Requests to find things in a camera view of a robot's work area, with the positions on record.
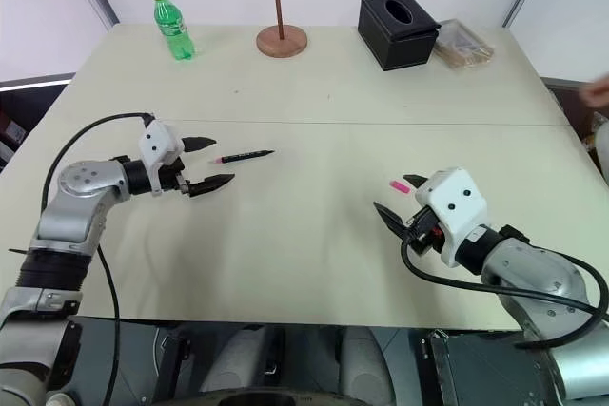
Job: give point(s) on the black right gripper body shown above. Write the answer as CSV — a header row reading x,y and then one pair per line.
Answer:
x,y
423,230

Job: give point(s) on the black pen with pink tip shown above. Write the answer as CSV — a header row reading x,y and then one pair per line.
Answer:
x,y
245,156

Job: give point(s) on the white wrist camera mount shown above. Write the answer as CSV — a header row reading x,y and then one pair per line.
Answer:
x,y
452,197
157,140

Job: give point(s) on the white object beside table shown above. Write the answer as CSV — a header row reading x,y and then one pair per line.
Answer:
x,y
602,137

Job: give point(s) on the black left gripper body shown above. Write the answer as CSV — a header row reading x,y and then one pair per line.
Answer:
x,y
172,178

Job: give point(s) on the black leather tissue box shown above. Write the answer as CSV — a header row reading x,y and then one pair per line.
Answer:
x,y
397,37

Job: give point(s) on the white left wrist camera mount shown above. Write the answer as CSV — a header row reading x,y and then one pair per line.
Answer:
x,y
157,140

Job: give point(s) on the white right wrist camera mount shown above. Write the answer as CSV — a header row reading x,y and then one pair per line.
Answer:
x,y
452,197

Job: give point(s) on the wooden stand with round base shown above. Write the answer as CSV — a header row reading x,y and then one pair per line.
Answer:
x,y
281,41

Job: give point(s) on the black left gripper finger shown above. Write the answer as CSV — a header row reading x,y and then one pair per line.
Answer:
x,y
200,143
211,183

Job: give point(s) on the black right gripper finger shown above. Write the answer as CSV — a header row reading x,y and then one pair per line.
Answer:
x,y
392,220
418,181

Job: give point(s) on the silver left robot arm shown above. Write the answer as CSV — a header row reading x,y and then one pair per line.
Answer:
x,y
76,182

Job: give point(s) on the grey rounded shape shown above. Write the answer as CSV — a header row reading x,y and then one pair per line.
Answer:
x,y
242,358
364,358

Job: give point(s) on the pink pen cap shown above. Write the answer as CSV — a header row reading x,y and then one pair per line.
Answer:
x,y
400,187

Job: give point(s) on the clear pack of wooden sticks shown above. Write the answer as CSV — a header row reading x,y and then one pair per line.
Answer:
x,y
464,47

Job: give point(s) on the green plastic bottle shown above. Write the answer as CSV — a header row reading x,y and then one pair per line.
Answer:
x,y
173,25

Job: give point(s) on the dark storage shelf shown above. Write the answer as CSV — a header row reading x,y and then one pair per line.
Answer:
x,y
12,130

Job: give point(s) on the bare person hand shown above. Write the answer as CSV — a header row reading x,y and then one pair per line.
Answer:
x,y
598,92

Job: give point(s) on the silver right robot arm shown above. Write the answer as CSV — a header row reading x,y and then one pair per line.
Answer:
x,y
533,273

